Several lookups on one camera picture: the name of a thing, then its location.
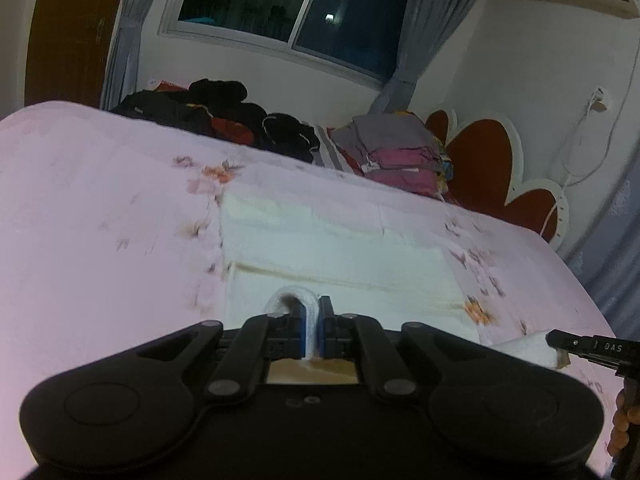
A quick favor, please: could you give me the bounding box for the red and white headboard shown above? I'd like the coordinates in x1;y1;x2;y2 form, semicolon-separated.
425;109;571;252

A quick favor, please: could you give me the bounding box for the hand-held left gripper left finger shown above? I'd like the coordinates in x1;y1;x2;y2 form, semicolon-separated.
134;302;307;401

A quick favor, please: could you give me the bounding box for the white towel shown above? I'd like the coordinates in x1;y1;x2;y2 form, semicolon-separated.
217;187;568;387

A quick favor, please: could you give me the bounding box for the thin white cable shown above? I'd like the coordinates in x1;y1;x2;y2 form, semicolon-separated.
539;194;562;238

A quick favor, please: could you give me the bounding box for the brown wooden door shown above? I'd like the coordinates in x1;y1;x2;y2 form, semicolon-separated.
24;0;132;109

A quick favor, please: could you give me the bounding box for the pile of folded clothes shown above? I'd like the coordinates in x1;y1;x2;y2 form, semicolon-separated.
330;111;454;199

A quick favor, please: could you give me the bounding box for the bluish patterned cloth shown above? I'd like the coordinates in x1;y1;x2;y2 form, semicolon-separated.
564;175;640;343

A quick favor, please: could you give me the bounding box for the pile of dark clothes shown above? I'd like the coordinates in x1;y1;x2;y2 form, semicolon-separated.
110;78;321;164

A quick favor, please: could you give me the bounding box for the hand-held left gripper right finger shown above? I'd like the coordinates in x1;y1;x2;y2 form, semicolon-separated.
320;296;489;401

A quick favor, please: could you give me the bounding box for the white wall charger with cable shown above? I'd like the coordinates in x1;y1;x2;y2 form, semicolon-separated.
550;85;632;192

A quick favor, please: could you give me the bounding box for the person's right hand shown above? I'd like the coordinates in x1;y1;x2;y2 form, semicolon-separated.
607;389;633;462

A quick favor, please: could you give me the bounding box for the sliding glass window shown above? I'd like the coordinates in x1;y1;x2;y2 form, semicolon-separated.
160;0;419;84

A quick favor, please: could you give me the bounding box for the bed with pink floral sheet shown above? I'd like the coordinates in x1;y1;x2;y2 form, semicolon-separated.
0;101;626;480

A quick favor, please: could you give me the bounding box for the grey curtain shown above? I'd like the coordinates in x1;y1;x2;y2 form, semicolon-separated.
101;0;151;111
367;0;501;117

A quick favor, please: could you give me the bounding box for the striped cloth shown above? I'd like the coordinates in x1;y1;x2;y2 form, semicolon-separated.
312;126;367;175

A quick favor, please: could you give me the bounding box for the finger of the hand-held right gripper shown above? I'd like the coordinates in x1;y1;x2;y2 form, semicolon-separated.
546;329;594;359

